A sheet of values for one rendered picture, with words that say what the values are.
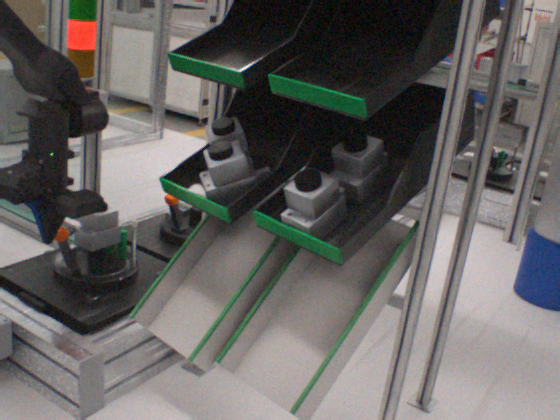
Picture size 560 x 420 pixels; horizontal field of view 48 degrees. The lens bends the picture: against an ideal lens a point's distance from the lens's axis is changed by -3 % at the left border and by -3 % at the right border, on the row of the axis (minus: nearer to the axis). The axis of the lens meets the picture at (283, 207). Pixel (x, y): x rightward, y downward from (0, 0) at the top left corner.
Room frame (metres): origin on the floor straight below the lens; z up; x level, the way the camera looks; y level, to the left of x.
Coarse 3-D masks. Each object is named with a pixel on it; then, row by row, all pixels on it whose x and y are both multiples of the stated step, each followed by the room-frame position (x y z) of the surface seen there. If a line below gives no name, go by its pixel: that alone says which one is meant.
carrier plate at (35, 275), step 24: (24, 264) 0.95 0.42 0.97; (48, 264) 0.97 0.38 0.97; (144, 264) 1.02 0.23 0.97; (24, 288) 0.87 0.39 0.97; (48, 288) 0.89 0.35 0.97; (144, 288) 0.93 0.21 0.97; (48, 312) 0.84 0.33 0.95; (72, 312) 0.82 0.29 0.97; (96, 312) 0.83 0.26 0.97; (120, 312) 0.85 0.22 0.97
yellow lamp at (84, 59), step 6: (72, 54) 1.13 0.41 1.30; (78, 54) 1.13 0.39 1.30; (84, 54) 1.14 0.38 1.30; (90, 54) 1.15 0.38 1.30; (72, 60) 1.13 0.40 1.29; (78, 60) 1.13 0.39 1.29; (84, 60) 1.14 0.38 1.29; (90, 60) 1.15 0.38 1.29; (78, 66) 1.13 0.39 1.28; (84, 66) 1.14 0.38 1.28; (90, 66) 1.15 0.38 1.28; (84, 72) 1.14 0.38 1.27; (90, 72) 1.15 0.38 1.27
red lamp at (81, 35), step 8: (72, 24) 1.14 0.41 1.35; (80, 24) 1.13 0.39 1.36; (88, 24) 1.14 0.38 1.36; (72, 32) 1.13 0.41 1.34; (80, 32) 1.13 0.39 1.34; (88, 32) 1.14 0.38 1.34; (72, 40) 1.13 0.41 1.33; (80, 40) 1.13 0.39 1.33; (88, 40) 1.14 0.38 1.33; (72, 48) 1.14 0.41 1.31; (80, 48) 1.13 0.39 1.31; (88, 48) 1.14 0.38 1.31
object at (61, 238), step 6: (72, 228) 0.91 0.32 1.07; (60, 234) 0.88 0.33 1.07; (66, 234) 0.89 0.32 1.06; (54, 240) 0.89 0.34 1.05; (60, 240) 0.88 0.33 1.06; (66, 240) 0.90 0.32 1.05; (60, 246) 0.90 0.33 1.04; (66, 246) 0.90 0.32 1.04; (66, 252) 0.90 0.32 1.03; (72, 252) 0.91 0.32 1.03; (66, 258) 0.90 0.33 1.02; (72, 258) 0.91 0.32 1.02; (66, 264) 0.91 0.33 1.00; (72, 264) 0.91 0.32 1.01
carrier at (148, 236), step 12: (180, 204) 1.30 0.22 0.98; (156, 216) 1.24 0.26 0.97; (168, 216) 1.18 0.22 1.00; (192, 216) 1.17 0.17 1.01; (144, 228) 1.17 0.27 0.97; (156, 228) 1.18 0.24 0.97; (168, 228) 1.14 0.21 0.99; (192, 228) 1.16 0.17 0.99; (144, 240) 1.12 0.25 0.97; (156, 240) 1.12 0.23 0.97; (168, 240) 1.12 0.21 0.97; (180, 240) 1.11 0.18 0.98; (144, 252) 1.09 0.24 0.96; (156, 252) 1.07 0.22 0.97; (168, 252) 1.08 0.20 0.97
